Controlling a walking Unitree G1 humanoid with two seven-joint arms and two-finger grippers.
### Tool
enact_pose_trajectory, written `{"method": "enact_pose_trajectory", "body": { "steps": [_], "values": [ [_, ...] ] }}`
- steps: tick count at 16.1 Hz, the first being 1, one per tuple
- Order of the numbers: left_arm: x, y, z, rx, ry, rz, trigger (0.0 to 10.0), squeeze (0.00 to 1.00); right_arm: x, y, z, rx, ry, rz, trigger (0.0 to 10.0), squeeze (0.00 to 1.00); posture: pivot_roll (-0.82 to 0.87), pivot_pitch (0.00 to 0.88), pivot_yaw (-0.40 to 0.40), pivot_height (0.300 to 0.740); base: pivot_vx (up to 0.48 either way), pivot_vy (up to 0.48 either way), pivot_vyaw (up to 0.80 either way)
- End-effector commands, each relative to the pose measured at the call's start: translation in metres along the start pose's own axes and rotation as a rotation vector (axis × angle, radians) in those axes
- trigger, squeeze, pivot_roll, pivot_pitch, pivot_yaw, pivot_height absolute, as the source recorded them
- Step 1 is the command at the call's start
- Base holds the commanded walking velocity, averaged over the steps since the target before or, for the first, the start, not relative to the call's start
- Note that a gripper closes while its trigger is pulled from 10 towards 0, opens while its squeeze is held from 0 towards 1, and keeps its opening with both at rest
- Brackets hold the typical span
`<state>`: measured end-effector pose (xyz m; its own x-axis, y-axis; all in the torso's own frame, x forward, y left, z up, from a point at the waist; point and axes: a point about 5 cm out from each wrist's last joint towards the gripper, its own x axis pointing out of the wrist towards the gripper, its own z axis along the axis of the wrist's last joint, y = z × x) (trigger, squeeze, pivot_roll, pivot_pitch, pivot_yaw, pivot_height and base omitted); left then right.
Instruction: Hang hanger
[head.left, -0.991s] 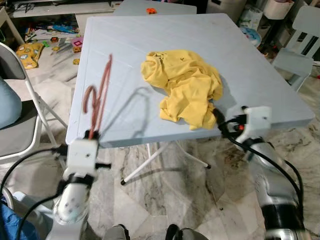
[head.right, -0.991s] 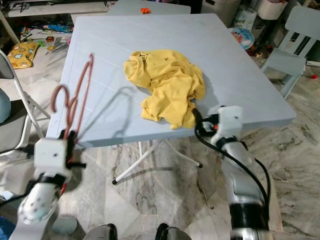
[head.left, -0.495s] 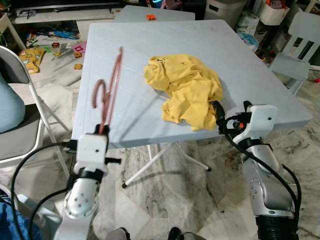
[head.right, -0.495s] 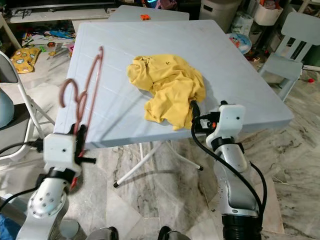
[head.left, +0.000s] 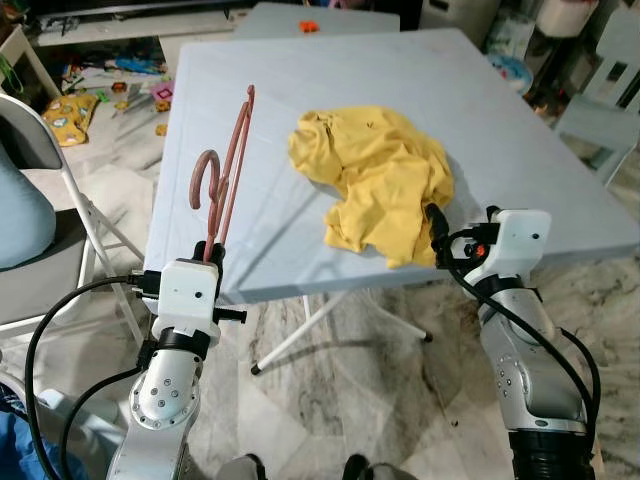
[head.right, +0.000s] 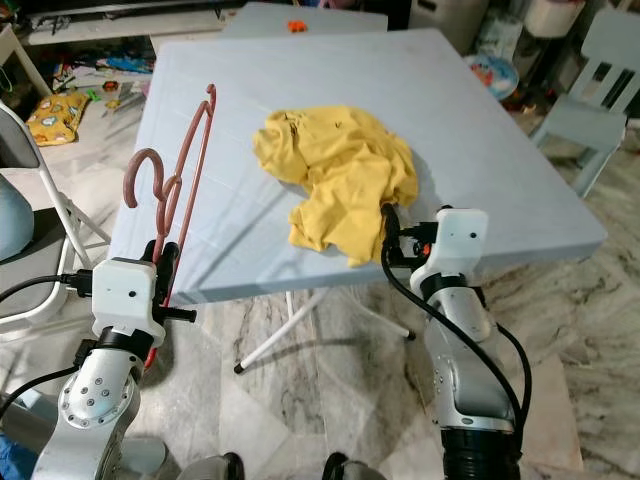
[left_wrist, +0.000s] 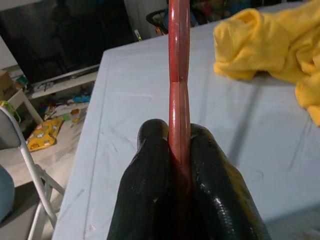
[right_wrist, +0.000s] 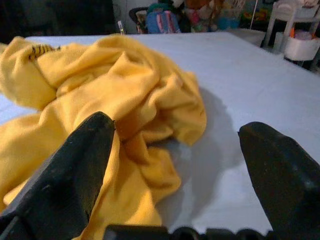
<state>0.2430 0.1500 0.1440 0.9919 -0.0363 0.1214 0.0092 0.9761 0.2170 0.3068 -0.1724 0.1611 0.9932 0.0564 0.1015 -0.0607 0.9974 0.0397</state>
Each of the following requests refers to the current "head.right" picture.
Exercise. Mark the yellow patterned cloth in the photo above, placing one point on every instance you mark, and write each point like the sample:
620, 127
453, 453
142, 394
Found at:
55, 118

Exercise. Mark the pale blue pillow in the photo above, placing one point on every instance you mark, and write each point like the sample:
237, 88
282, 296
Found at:
10, 225

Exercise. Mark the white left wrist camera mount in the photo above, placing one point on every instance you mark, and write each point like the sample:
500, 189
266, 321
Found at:
128, 298

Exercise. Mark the yellow shirt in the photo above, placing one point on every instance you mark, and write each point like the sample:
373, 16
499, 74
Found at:
345, 170

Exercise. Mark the blue shirt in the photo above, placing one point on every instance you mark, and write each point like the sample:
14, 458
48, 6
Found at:
15, 462

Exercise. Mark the grey robot right leg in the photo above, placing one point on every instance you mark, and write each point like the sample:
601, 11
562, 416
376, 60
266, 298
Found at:
352, 468

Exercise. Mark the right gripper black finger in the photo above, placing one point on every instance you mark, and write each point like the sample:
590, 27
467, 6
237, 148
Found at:
391, 230

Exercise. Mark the small pale table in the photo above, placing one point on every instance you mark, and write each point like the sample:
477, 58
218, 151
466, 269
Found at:
340, 20

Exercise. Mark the colourful round toy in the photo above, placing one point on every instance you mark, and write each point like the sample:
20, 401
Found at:
492, 76

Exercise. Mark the grey folding chair white frame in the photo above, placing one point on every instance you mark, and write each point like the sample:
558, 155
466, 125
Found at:
30, 300

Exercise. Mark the small orange object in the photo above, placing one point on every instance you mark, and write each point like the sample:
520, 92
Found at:
295, 26

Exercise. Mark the pale blue folding table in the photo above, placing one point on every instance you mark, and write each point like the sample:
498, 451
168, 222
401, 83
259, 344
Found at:
490, 150

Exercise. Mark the black tv cabinet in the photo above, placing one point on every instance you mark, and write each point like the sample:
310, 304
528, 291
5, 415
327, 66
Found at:
120, 8

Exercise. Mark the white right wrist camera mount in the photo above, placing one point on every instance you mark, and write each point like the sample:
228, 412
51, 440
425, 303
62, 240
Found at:
458, 240

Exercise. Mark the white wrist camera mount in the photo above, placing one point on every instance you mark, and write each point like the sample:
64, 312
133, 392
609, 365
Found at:
128, 298
458, 240

